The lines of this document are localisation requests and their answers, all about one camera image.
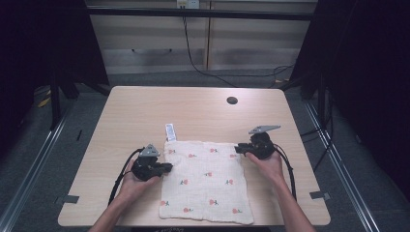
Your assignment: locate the dark curtain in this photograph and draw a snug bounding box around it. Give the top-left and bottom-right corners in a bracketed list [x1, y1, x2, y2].
[0, 0, 111, 159]
[289, 0, 410, 202]

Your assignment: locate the grey tape strip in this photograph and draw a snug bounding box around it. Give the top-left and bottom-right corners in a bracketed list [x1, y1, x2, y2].
[54, 194, 80, 205]
[308, 190, 332, 201]

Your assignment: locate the white wall socket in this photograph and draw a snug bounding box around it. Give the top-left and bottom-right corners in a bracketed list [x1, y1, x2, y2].
[176, 0, 200, 10]

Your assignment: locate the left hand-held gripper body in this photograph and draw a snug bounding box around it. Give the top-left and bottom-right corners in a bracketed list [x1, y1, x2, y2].
[131, 143, 162, 182]

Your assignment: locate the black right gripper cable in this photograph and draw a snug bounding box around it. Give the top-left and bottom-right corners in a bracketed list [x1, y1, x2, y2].
[273, 143, 298, 201]

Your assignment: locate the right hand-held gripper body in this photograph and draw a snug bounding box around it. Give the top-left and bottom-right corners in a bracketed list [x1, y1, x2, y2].
[247, 125, 281, 160]

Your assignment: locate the black wall cable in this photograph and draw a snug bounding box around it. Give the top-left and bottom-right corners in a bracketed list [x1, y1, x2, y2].
[182, 5, 295, 88]

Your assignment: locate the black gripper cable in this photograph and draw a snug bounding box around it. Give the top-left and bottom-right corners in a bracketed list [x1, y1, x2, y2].
[107, 147, 145, 207]
[273, 143, 298, 201]

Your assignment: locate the metal floor rail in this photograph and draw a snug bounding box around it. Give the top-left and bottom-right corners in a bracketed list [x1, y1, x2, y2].
[304, 101, 383, 232]
[0, 107, 75, 232]

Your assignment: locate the cream cloth with red flowers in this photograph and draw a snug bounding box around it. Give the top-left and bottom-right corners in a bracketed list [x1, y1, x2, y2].
[158, 123, 254, 225]

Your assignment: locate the black floor cable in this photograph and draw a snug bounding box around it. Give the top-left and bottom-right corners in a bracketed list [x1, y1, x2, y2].
[299, 91, 335, 172]

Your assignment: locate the person's left hand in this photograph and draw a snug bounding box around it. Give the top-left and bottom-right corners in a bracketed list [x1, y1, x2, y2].
[116, 159, 162, 203]

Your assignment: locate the person's right hand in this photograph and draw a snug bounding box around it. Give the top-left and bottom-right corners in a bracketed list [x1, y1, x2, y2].
[245, 150, 286, 186]

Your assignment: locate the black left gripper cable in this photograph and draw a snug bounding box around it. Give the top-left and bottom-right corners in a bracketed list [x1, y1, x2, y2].
[107, 147, 145, 207]

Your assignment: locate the black horizontal bar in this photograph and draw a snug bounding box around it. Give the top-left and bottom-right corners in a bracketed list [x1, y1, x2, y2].
[86, 7, 315, 21]

